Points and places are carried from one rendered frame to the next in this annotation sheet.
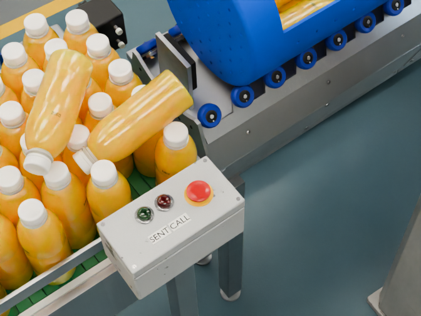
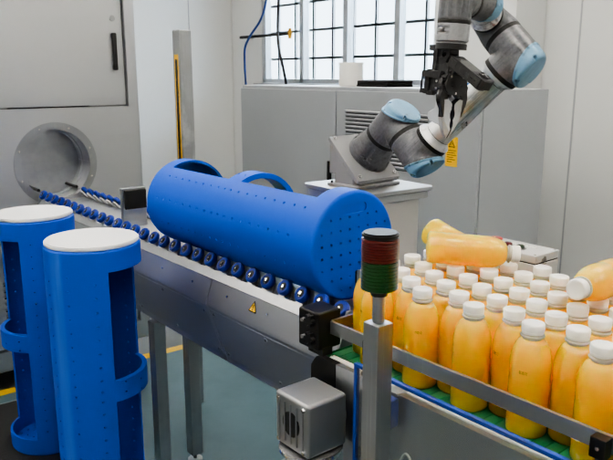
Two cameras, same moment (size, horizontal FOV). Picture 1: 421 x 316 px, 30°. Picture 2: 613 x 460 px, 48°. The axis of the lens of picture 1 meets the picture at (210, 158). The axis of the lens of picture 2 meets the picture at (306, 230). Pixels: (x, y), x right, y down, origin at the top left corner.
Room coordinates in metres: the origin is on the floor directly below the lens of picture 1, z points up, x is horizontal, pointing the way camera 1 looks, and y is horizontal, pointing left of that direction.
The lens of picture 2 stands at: (1.22, 1.68, 1.51)
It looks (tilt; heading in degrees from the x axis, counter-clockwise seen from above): 13 degrees down; 265
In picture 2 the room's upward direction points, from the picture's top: straight up
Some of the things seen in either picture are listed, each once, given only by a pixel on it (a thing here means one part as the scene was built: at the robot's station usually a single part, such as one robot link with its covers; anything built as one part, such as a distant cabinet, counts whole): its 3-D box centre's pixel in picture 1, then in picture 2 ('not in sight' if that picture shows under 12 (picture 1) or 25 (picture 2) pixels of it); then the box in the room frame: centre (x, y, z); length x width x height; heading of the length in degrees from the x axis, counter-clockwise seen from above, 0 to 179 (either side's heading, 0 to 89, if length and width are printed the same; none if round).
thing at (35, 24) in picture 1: (35, 24); not in sight; (0.95, 0.30, 1.09); 0.04 x 0.04 x 0.02
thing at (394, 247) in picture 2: not in sight; (379, 248); (1.00, 0.57, 1.23); 0.06 x 0.06 x 0.04
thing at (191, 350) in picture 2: not in sight; (192, 388); (1.45, -0.86, 0.31); 0.06 x 0.06 x 0.63; 34
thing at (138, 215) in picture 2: not in sight; (134, 206); (1.66, -1.05, 1.00); 0.10 x 0.04 x 0.15; 34
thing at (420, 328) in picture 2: not in sight; (420, 339); (0.88, 0.40, 0.99); 0.07 x 0.07 x 0.19
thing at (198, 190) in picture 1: (198, 191); not in sight; (0.59, 0.02, 1.11); 0.04 x 0.04 x 0.01
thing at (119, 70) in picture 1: (120, 70); (412, 258); (0.84, 0.14, 1.09); 0.04 x 0.04 x 0.02
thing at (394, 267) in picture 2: not in sight; (379, 274); (1.00, 0.57, 1.18); 0.06 x 0.06 x 0.05
